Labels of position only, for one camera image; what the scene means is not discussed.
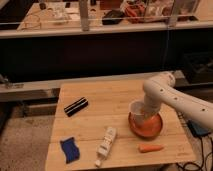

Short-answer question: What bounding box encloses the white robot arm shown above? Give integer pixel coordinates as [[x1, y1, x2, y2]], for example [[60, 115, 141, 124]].
[[143, 72, 213, 131]]

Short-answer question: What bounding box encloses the orange carrot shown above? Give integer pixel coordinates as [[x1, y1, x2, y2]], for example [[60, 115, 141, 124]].
[[138, 144, 163, 153]]

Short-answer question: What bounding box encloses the orange ceramic bowl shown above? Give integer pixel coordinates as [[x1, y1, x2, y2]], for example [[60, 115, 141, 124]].
[[128, 114, 163, 139]]

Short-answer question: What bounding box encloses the blue cloth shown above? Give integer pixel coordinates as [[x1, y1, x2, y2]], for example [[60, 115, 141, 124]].
[[60, 137, 80, 164]]

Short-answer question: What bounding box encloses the black bag on bench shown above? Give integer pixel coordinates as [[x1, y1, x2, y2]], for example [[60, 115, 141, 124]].
[[102, 10, 124, 25]]

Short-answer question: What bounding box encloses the grey metal post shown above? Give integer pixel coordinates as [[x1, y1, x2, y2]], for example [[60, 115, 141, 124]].
[[79, 0, 90, 31]]

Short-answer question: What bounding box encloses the black crate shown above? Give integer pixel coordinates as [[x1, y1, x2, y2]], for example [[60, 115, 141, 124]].
[[182, 52, 213, 83]]

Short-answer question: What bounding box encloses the wooden table board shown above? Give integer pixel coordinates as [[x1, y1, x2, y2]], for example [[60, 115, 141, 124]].
[[45, 79, 195, 171]]

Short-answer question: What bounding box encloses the black rectangular box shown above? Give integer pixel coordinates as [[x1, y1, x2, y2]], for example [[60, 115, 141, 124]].
[[64, 97, 88, 117]]

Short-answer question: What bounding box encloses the black floor cable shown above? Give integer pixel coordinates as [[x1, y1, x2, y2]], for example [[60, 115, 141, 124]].
[[175, 134, 213, 171]]

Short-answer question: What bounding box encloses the white ceramic cup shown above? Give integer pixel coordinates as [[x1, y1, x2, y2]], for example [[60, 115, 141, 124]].
[[130, 100, 154, 125]]

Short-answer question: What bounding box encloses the orange item on bench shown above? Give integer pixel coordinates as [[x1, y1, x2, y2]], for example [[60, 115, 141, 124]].
[[125, 4, 145, 23]]

